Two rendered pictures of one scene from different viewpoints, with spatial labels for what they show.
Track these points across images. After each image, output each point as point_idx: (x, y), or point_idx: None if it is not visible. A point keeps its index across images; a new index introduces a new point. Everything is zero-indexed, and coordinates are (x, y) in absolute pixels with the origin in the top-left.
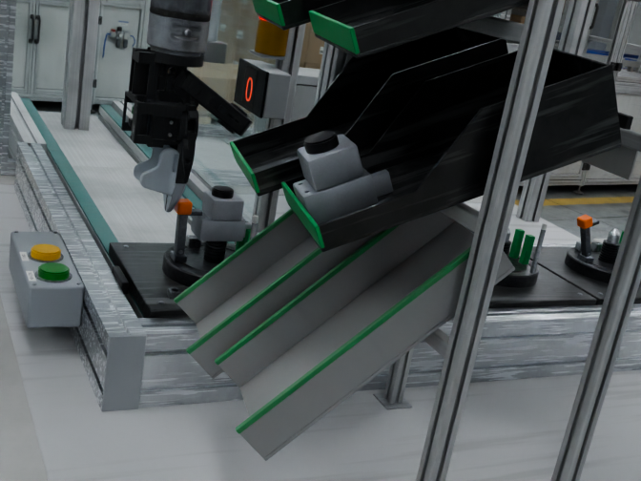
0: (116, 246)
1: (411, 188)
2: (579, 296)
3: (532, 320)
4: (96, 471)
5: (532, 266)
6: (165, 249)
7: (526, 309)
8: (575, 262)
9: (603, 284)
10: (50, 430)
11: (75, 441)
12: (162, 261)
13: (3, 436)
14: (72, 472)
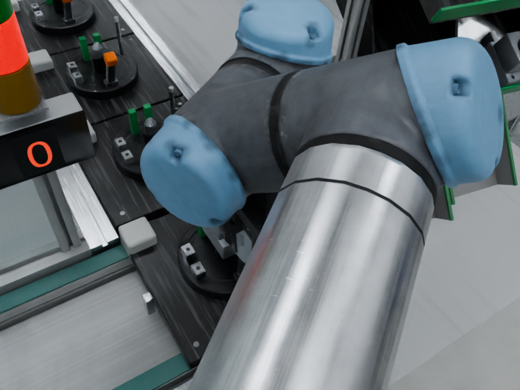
0: (200, 352)
1: (484, 29)
2: (135, 40)
3: (188, 72)
4: (436, 314)
5: (122, 50)
6: (183, 307)
7: (169, 72)
8: (71, 28)
9: (100, 25)
10: (412, 357)
11: (413, 337)
12: (218, 302)
13: (434, 384)
14: (445, 326)
